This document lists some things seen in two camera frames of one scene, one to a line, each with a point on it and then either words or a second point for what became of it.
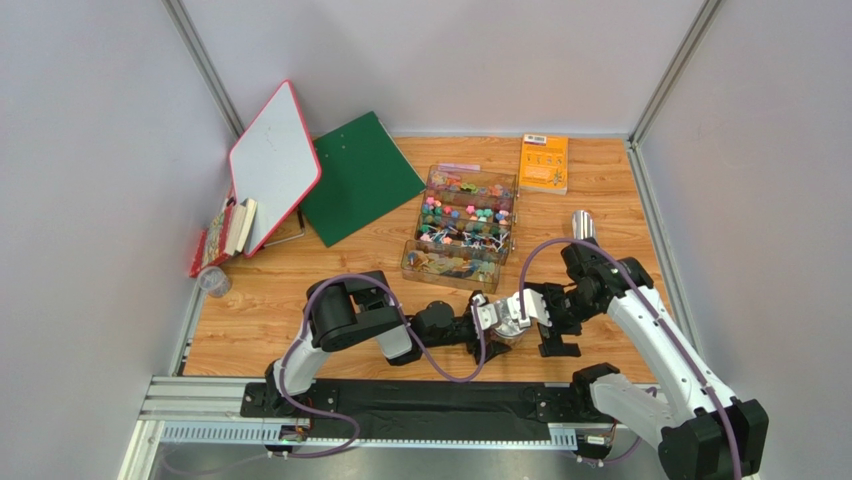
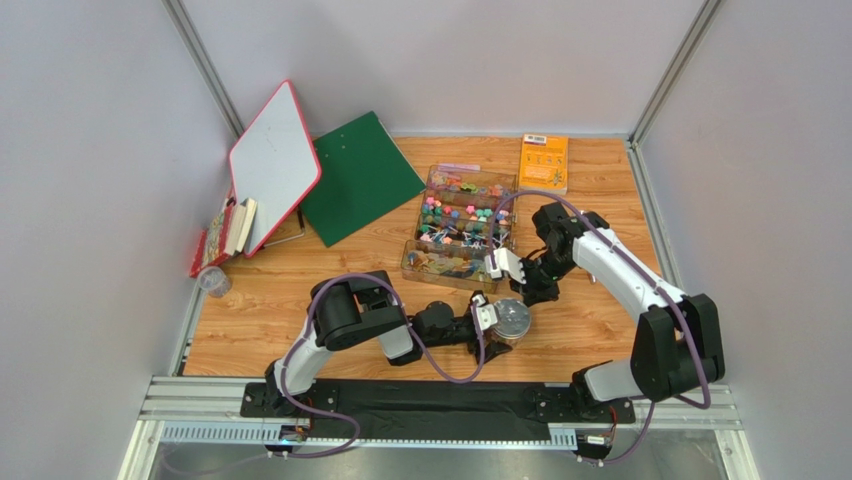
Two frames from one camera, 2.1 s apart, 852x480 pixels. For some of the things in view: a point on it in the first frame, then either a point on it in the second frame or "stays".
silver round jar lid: (505, 326) stays
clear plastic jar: (510, 340) stays
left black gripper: (483, 354) stays
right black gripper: (550, 316) → (527, 281)
